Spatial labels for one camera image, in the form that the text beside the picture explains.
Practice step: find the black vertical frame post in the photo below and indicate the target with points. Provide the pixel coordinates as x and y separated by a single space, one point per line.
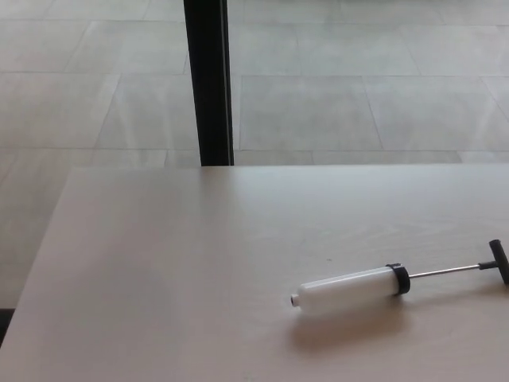
207 79

